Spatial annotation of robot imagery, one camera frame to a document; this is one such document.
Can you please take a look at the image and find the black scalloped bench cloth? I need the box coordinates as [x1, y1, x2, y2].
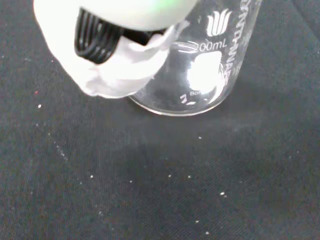
[0, 0, 320, 240]

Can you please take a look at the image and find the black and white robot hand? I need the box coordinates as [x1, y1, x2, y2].
[32, 0, 197, 99]

